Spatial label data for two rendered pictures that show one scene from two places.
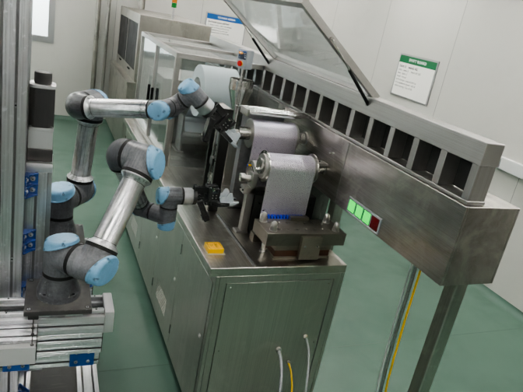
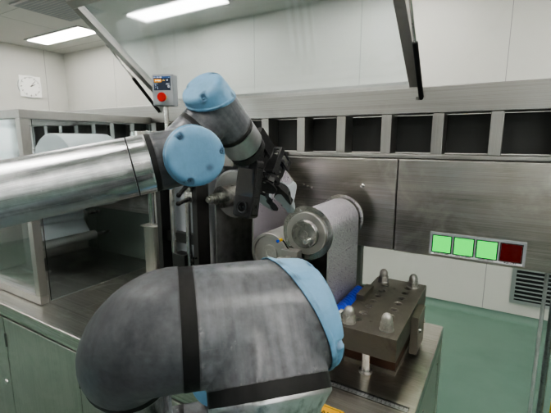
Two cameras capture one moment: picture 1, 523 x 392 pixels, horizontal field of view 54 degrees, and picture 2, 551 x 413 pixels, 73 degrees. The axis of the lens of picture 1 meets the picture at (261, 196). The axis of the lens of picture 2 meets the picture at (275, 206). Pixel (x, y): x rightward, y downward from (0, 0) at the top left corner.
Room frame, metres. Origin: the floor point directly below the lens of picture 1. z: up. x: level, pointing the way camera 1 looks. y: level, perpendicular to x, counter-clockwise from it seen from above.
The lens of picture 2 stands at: (1.50, 0.63, 1.50)
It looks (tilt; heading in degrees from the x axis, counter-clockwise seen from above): 10 degrees down; 327
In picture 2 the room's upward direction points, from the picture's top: straight up
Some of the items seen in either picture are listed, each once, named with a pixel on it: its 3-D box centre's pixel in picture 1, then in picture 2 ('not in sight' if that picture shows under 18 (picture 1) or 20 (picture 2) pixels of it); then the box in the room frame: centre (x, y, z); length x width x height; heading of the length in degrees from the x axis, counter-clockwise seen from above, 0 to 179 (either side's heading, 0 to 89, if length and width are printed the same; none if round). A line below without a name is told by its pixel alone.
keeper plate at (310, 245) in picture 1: (310, 248); (418, 329); (2.11, -0.26, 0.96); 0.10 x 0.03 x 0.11; 116
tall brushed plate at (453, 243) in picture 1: (291, 128); (221, 186); (3.06, -0.10, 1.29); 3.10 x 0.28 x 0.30; 26
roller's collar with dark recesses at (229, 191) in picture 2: (243, 132); (227, 196); (2.50, 0.15, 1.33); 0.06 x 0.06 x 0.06; 26
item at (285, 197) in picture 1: (286, 199); (343, 271); (2.28, -0.12, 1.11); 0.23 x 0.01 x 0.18; 116
